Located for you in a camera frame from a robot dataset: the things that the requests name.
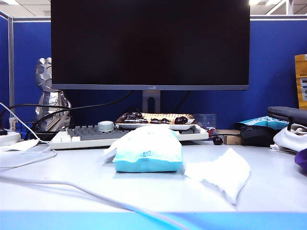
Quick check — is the large dark chocolate piece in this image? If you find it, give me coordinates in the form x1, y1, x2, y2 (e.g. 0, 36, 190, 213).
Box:
174, 115, 189, 125

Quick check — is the silver armoured figurine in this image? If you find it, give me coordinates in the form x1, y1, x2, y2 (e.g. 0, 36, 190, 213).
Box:
35, 57, 72, 132

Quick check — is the teal and white packet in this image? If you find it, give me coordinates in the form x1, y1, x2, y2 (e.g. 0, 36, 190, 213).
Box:
239, 115, 290, 130

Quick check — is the white snack tray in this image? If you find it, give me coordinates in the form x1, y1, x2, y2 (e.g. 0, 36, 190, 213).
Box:
115, 112, 196, 131

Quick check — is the silver monitor stand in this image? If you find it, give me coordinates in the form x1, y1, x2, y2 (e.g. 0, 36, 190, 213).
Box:
142, 90, 161, 114

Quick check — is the thin white cable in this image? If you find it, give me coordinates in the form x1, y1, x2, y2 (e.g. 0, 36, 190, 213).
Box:
0, 102, 58, 171

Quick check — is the yellow package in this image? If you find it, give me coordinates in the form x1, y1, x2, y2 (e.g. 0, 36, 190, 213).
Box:
295, 53, 307, 110

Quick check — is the brown cardboard box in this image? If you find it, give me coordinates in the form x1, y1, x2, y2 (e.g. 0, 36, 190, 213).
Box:
215, 129, 243, 145

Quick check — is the black computer monitor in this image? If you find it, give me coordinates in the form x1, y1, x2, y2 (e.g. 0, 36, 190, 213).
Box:
50, 0, 250, 91

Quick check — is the black pouch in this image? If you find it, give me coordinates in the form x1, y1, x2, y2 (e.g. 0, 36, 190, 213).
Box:
236, 122, 279, 147

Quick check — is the sky blue wet wipes packet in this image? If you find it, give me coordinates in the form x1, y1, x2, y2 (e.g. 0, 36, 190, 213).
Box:
103, 125, 184, 173

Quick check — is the white and grey keyboard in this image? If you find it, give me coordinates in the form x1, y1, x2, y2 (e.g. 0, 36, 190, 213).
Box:
48, 124, 210, 150

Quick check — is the purple object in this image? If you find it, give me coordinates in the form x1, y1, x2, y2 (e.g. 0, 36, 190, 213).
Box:
294, 148, 307, 170

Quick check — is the white paper sheet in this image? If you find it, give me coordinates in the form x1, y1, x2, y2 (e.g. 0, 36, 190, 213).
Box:
0, 138, 39, 152

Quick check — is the multicolour puzzle cube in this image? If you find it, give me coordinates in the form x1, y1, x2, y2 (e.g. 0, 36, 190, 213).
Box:
9, 116, 26, 139

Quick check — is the white wet wipe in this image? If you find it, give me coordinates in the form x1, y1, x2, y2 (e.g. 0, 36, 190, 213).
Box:
184, 147, 251, 205

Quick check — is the black monitor cable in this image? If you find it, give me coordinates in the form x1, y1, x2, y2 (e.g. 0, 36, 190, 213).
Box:
176, 90, 191, 113

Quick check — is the white power strip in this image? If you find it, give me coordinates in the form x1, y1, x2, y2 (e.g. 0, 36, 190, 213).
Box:
0, 131, 22, 146

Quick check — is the thick white cable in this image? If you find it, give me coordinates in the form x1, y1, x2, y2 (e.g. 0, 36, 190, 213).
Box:
0, 176, 190, 230

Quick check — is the white cloth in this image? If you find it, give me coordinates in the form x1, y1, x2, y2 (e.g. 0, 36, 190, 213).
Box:
270, 124, 307, 153

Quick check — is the long black cable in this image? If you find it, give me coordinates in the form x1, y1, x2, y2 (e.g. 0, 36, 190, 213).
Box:
30, 90, 134, 132

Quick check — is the dark grey zip case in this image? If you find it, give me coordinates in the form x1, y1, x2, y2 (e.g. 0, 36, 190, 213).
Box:
267, 106, 307, 126

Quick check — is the dark chocolate piece cluster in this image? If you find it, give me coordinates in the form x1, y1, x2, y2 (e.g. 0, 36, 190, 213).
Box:
120, 112, 149, 124

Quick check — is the clear plastic cup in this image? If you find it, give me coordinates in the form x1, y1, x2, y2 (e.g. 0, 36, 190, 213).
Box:
193, 113, 217, 130

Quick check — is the small round white container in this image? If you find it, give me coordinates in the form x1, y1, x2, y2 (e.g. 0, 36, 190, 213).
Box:
97, 120, 114, 133

